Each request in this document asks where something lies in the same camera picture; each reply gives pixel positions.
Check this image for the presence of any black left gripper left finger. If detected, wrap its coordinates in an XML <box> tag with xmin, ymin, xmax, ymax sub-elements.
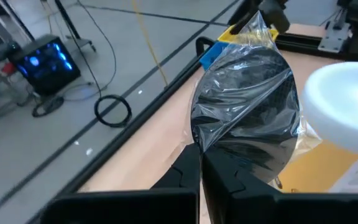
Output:
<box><xmin>40</xmin><ymin>142</ymin><xmax>203</xmax><ymax>224</ymax></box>

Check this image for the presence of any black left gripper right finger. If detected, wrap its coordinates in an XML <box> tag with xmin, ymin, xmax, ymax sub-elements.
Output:
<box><xmin>201</xmin><ymin>147</ymin><xmax>358</xmax><ymax>224</ymax></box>

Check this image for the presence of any white disinfecting wipes canister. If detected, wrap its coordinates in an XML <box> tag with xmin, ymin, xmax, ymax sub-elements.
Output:
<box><xmin>278</xmin><ymin>61</ymin><xmax>358</xmax><ymax>194</ymax></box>

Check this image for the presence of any blue plastic basket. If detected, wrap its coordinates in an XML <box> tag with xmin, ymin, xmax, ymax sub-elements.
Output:
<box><xmin>198</xmin><ymin>41</ymin><xmax>230</xmax><ymax>72</ymax></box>

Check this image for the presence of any yellow plastic basket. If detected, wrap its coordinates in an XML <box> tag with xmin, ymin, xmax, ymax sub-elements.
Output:
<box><xmin>217</xmin><ymin>24</ymin><xmax>280</xmax><ymax>45</ymax></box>

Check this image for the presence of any black stand base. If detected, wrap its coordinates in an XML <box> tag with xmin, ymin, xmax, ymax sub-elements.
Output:
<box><xmin>53</xmin><ymin>0</ymin><xmax>98</xmax><ymax>53</ymax></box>

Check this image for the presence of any black lit computer tower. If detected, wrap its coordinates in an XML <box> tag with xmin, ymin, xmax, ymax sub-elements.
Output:
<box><xmin>10</xmin><ymin>33</ymin><xmax>82</xmax><ymax>96</ymax></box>

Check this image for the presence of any black aluminium table frame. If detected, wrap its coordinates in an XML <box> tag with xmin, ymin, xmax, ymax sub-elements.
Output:
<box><xmin>0</xmin><ymin>30</ymin><xmax>358</xmax><ymax>224</ymax></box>

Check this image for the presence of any coiled black floor cable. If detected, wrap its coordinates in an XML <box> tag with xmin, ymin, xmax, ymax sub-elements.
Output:
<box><xmin>93</xmin><ymin>94</ymin><xmax>134</xmax><ymax>129</ymax></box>

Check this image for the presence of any black frame handle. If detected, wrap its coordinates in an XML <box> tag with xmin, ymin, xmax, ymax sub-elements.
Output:
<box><xmin>195</xmin><ymin>36</ymin><xmax>216</xmax><ymax>57</ymax></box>

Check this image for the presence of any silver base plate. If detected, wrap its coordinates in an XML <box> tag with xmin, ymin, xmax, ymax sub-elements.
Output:
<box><xmin>317</xmin><ymin>11</ymin><xmax>348</xmax><ymax>53</ymax></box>

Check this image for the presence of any black diagonal frame strut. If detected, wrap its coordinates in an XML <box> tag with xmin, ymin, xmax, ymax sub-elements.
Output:
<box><xmin>228</xmin><ymin>0</ymin><xmax>262</xmax><ymax>35</ymax></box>

